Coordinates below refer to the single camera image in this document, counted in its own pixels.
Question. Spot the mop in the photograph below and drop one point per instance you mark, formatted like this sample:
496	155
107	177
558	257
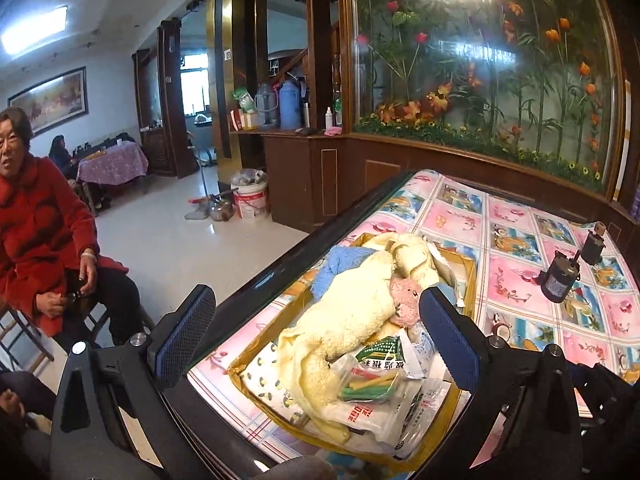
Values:
197	212

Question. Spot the white green granule packet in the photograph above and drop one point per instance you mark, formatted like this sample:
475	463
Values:
387	355

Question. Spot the white plastic bucket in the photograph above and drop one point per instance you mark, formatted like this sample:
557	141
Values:
250	202

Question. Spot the purple spray bottle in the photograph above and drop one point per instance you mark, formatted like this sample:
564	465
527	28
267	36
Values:
635	207

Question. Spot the table with floral cloth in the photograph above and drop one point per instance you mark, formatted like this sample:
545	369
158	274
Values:
112	165

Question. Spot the glass flower display case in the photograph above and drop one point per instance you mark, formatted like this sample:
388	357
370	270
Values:
475	85

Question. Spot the small white bottle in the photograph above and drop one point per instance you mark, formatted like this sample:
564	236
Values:
329	119

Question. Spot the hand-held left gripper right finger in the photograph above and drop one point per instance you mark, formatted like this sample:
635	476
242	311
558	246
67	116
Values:
447	340

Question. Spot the wooden chair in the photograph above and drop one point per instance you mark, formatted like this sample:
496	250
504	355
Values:
20	335

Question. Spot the flat black object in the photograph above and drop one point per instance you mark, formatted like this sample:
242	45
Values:
305	131

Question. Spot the white packet red label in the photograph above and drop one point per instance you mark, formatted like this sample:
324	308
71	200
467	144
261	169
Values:
380	425

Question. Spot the pink cloth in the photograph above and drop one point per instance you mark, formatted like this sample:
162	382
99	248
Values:
334	131

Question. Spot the red white box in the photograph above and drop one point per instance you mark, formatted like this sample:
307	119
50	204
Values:
245	121

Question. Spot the pink plush toy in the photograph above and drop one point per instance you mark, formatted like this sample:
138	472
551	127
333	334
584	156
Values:
406	300

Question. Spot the clear bag of coloured sticks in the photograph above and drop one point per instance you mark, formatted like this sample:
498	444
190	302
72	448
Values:
370	387

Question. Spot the framed wall painting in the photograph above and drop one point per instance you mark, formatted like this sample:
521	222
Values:
50	97

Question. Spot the metal kettle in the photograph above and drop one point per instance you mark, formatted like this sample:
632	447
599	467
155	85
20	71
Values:
221	209

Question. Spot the blue towel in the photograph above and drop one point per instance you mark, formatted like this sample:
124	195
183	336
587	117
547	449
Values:
340	262

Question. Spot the blue thermos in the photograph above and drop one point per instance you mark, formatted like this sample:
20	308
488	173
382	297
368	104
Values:
290	107

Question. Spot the yellow towel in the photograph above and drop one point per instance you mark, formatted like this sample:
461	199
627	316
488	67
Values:
345	320

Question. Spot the yellow cardboard box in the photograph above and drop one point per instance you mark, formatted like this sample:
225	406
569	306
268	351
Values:
295	292

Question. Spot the black flask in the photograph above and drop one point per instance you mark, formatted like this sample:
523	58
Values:
305	115

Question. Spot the ceiling light panel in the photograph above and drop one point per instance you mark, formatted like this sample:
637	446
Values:
35	30

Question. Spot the grey thermos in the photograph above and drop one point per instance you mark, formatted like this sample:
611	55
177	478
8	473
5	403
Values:
266	107

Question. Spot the gold trimmed wooden column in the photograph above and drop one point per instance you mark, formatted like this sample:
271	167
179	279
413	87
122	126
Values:
235	35

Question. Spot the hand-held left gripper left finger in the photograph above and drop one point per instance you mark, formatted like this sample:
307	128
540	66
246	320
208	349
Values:
185	335

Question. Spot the white dotted packet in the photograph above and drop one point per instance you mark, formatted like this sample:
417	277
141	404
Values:
270	385

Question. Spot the fruit printed tablecloth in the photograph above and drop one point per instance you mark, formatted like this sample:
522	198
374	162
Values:
515	270

